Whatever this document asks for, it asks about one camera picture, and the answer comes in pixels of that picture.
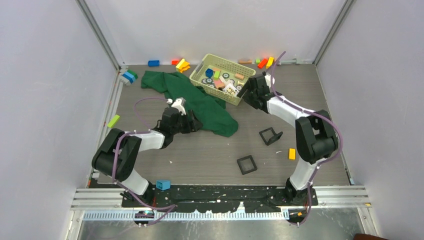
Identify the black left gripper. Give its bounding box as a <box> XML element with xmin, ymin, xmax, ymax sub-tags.
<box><xmin>171</xmin><ymin>110</ymin><xmax>202</xmax><ymax>135</ymax></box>

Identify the green garment cloth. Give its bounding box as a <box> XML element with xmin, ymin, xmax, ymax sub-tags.
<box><xmin>141</xmin><ymin>70</ymin><xmax>239</xmax><ymax>137</ymax></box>

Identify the pale green plastic basket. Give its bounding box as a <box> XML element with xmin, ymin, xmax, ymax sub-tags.
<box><xmin>189</xmin><ymin>53</ymin><xmax>256</xmax><ymax>106</ymax></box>

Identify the black display box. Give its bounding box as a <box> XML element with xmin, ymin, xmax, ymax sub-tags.
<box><xmin>259</xmin><ymin>127</ymin><xmax>284</xmax><ymax>146</ymax></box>

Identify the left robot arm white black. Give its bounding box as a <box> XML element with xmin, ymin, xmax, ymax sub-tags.
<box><xmin>91</xmin><ymin>107</ymin><xmax>203</xmax><ymax>207</ymax></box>

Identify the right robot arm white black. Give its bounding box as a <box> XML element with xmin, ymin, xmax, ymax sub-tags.
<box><xmin>238</xmin><ymin>72</ymin><xmax>339</xmax><ymax>205</ymax></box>

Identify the white perforated block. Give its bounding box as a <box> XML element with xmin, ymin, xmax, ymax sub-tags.
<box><xmin>223</xmin><ymin>83</ymin><xmax>239</xmax><ymax>96</ymax></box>

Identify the green block in basket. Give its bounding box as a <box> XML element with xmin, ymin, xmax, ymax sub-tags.
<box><xmin>213</xmin><ymin>70</ymin><xmax>221</xmax><ymax>79</ymax></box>

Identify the tan wooden block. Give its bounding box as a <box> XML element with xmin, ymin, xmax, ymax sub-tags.
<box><xmin>238</xmin><ymin>58</ymin><xmax>253</xmax><ymax>64</ymax></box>

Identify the red orange block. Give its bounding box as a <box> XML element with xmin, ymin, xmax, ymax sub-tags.
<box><xmin>257</xmin><ymin>58</ymin><xmax>268</xmax><ymax>69</ymax></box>

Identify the blue block in basket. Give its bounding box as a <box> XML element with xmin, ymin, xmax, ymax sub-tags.
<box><xmin>205</xmin><ymin>68</ymin><xmax>214</xmax><ymax>78</ymax></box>

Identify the yellow orange block stack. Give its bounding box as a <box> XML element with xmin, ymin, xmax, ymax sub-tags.
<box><xmin>175</xmin><ymin>58</ymin><xmax>191</xmax><ymax>73</ymax></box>

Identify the light blue cube block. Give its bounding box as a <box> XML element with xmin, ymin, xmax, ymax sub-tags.
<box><xmin>156</xmin><ymin>179</ymin><xmax>171</xmax><ymax>191</ymax></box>

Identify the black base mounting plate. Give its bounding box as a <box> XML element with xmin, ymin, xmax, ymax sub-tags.
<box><xmin>121</xmin><ymin>184</ymin><xmax>319</xmax><ymax>215</ymax></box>

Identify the blue brick block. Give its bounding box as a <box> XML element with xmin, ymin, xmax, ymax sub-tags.
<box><xmin>147</xmin><ymin>60</ymin><xmax>161</xmax><ymax>67</ymax></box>

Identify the lime green block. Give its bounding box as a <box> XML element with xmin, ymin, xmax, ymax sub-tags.
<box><xmin>107</xmin><ymin>114</ymin><xmax>121</xmax><ymax>128</ymax></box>

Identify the blue green block stack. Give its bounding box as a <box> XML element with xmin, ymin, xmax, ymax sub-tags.
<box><xmin>120</xmin><ymin>70</ymin><xmax>139</xmax><ymax>86</ymax></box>

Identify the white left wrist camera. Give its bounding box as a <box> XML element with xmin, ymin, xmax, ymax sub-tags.
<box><xmin>166</xmin><ymin>97</ymin><xmax>187</xmax><ymax>116</ymax></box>

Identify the yellow block by wall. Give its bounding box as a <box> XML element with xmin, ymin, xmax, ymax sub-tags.
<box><xmin>265</xmin><ymin>56</ymin><xmax>275</xmax><ymax>69</ymax></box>

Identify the black square frame box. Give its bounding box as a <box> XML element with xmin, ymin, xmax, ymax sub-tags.
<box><xmin>236</xmin><ymin>155</ymin><xmax>258</xmax><ymax>175</ymax></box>

